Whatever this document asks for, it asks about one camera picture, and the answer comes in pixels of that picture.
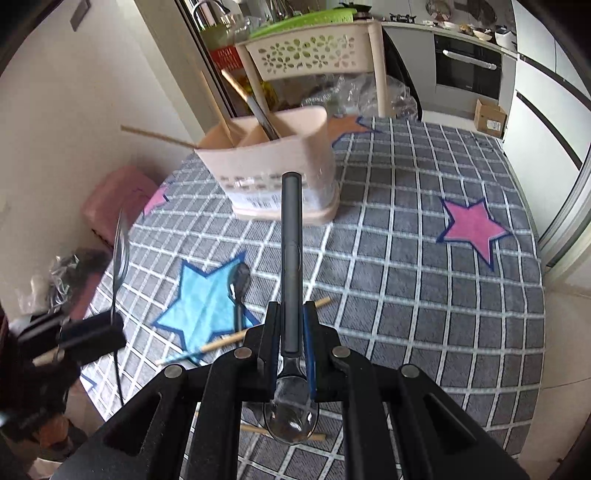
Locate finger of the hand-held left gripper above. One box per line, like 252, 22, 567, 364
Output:
60, 311, 127, 364

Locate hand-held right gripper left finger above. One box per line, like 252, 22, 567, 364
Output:
51, 301, 281, 480

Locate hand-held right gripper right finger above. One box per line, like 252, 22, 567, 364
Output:
303, 301, 531, 480

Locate blue patterned bamboo chopstick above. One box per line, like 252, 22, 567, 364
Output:
154, 298, 333, 366

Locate plain bamboo chopstick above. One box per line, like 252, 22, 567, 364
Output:
121, 124, 200, 151
240, 425, 326, 441

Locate black metal spoon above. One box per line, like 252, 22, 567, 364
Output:
110, 208, 132, 409
228, 263, 252, 344
262, 172, 320, 445

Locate beige plastic utensil holder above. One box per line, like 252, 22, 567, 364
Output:
194, 105, 340, 227

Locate dotted bamboo chopstick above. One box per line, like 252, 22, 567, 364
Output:
221, 70, 281, 140

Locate person's left hand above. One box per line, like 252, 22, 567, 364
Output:
37, 406, 71, 447

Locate grey checked star tablecloth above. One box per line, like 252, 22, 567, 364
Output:
81, 115, 546, 462

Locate stack of pink plastic stools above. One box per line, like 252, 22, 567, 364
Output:
81, 166, 160, 241

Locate clear plastic bags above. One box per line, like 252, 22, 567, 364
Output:
300, 74, 419, 121

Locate cardboard box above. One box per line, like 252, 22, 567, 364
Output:
475, 98, 509, 137

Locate beige flower-cutout trolley rack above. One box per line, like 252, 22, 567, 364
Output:
235, 22, 389, 118

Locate red plastic basket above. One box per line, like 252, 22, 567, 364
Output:
210, 46, 245, 70

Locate black built-in oven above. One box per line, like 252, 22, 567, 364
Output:
434, 33, 504, 102

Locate green plastic basket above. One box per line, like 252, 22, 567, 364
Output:
249, 10, 358, 40

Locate white refrigerator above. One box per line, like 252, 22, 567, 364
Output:
501, 0, 591, 195

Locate sliding door frame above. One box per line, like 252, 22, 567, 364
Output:
538, 152, 591, 280

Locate dark wall panel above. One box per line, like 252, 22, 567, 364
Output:
69, 0, 90, 31

